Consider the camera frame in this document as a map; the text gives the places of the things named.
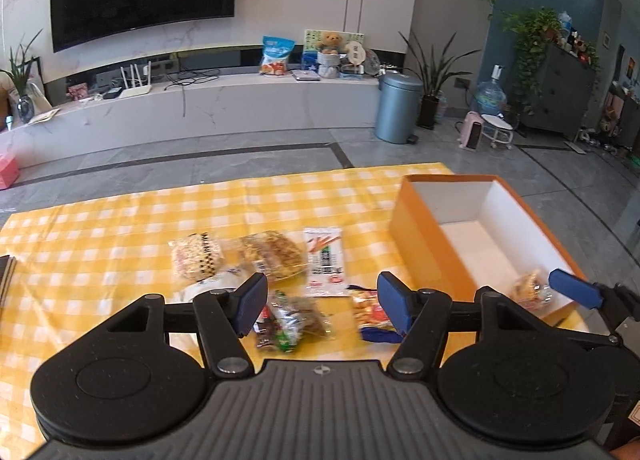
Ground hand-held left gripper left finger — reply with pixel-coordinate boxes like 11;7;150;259
101;271;270;377

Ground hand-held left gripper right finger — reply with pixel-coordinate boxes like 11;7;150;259
376;271;547;377

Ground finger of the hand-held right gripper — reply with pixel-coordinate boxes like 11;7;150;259
541;319;622;349
548;268;619;314

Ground orange blue snack packet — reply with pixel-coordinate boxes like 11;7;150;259
348;285;406;345

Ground clear bag with bottles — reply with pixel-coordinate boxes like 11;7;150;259
252;290;302;354

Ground plain white snack packet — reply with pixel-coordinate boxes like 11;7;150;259
177;267;251;304

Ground small golden snack packet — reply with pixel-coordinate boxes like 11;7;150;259
509;269;556;314

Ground brown pastry packet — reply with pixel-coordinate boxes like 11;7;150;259
234;229;309;283

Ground clear brown snack packet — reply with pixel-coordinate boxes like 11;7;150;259
289;295;335;340

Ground round puffed rice cracker packet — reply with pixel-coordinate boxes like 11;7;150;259
169;232;225;284

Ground orange cardboard box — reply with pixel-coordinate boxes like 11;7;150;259
389;173;589;327

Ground white carrot print packet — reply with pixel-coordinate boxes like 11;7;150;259
303;225;350;298

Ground yellow checked tablecloth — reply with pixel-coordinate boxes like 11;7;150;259
0;162;617;442

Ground white round stool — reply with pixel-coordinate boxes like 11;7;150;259
482;113;516;150

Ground cluttered dark shelf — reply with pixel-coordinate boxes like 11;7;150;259
599;79;640;162

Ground pink heater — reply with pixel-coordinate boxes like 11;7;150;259
459;111;485;151

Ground blue grey trash can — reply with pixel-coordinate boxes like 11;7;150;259
374;72;425;145

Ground grey drawer cabinet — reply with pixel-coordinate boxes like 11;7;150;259
519;42;599;139

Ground white marble tv console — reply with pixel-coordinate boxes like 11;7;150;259
0;71;381;177

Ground blue water jug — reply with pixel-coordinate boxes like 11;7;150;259
472;64;509;116

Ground tall leafy potted plant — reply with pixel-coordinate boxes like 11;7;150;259
398;30;481;130

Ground trailing pothos plant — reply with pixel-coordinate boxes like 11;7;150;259
502;7;564;114

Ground dark striped object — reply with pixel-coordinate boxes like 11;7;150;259
0;255;19;307

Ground white wifi router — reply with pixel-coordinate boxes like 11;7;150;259
118;61;154;100

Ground blue snack bag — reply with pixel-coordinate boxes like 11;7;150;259
258;35;296;78

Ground cluster of small ornaments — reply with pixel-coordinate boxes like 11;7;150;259
554;10;601;67

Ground round white sign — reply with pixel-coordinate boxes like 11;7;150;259
346;40;369;67

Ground brown teddy bear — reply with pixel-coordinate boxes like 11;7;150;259
314;31;346;79

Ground green white painting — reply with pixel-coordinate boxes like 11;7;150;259
303;29;364;72

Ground pink box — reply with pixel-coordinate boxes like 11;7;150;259
0;149;21;190

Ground plant in blue vase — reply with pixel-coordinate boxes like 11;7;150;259
0;29;46;124

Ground brown cardboard box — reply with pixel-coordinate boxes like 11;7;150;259
0;72;11;134

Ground black cables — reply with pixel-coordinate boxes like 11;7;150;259
169;67;222;90

